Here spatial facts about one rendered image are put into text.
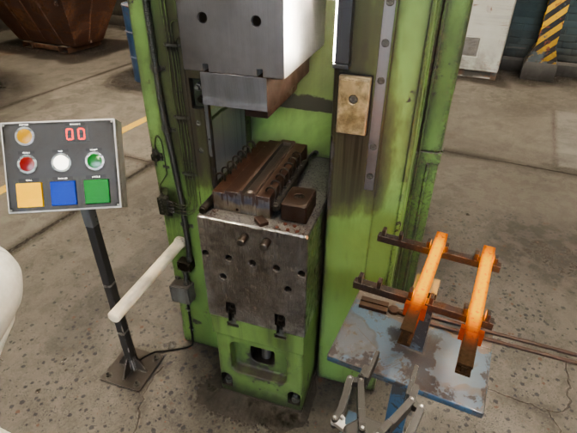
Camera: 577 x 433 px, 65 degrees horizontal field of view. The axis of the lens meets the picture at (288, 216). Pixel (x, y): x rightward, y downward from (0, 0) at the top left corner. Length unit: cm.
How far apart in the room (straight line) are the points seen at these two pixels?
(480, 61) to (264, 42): 542
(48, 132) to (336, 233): 98
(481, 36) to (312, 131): 483
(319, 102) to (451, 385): 106
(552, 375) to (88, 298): 234
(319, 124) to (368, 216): 46
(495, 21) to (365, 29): 516
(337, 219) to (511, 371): 121
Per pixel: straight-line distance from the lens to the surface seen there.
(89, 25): 797
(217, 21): 128
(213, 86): 133
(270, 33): 122
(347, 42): 128
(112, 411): 218
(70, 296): 275
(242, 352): 195
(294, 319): 161
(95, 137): 154
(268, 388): 199
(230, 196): 146
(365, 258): 161
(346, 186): 147
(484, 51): 649
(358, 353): 128
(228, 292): 164
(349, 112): 135
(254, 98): 129
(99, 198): 152
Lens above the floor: 172
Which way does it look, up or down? 33 degrees down
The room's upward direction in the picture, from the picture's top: straight up
